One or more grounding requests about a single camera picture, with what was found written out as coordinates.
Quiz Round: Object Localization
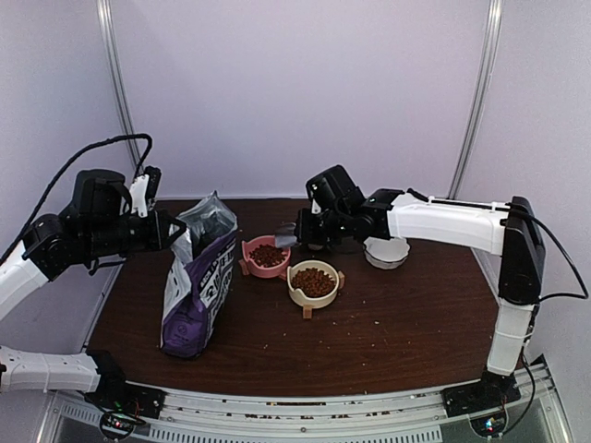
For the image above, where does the left aluminium frame post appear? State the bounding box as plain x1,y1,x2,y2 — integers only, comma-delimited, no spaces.
95,0,145,174

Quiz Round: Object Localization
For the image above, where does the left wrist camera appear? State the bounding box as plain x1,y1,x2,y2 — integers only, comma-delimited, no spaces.
129,166,162,218

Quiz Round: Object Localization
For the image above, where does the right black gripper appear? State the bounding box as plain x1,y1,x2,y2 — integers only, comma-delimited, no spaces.
295,209,351,245

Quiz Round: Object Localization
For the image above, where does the purple pet food bag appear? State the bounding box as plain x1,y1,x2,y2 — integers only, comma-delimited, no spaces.
160,192,238,359

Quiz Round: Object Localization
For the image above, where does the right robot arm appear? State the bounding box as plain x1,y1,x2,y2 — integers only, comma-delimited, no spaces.
295,165,546,408

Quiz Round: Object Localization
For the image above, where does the brown kibble pet food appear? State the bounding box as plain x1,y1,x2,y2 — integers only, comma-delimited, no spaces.
249,245,335,298

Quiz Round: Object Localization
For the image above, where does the front aluminium rail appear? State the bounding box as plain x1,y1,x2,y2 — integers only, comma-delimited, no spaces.
45,385,562,443

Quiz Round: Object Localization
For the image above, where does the metal food scoop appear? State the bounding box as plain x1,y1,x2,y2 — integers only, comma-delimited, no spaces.
274,222,298,248

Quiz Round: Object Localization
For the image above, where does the white scalloped bowl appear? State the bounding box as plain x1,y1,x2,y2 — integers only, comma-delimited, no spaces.
364,238,410,270

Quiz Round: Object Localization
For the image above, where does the cream cat-ear bowl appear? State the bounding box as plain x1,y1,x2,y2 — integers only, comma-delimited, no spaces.
286,260,345,320

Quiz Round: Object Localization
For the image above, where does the right aluminium frame post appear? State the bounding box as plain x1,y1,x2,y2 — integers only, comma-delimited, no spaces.
448,0,504,199

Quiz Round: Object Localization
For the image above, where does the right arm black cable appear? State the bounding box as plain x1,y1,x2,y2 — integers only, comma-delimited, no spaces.
405,187,590,416

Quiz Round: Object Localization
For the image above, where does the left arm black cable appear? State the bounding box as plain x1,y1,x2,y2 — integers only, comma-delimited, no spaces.
0,133,153,264

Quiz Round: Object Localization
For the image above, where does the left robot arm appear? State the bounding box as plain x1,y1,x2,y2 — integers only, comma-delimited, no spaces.
1,167,187,410

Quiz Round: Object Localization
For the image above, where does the aluminium frame post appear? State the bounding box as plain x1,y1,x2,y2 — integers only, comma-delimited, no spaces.
448,0,504,199
95,0,145,174

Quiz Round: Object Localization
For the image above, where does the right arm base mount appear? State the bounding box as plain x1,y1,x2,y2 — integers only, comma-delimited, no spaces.
441,370,522,438

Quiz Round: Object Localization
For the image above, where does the pink cat-ear bowl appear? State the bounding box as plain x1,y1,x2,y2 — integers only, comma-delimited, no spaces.
239,235,291,279

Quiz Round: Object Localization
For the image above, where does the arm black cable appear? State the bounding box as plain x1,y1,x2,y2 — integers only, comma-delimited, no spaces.
405,187,590,416
0,133,153,264

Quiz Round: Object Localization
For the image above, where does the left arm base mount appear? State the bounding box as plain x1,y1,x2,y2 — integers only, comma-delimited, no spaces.
83,351,166,442

